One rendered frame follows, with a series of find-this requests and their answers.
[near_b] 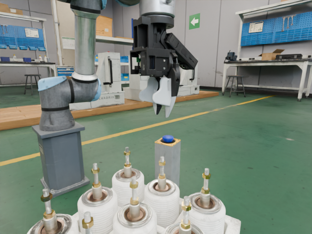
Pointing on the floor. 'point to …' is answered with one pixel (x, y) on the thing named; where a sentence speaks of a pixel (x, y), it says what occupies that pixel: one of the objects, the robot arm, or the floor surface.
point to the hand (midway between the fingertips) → (164, 110)
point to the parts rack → (116, 43)
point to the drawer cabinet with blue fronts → (63, 70)
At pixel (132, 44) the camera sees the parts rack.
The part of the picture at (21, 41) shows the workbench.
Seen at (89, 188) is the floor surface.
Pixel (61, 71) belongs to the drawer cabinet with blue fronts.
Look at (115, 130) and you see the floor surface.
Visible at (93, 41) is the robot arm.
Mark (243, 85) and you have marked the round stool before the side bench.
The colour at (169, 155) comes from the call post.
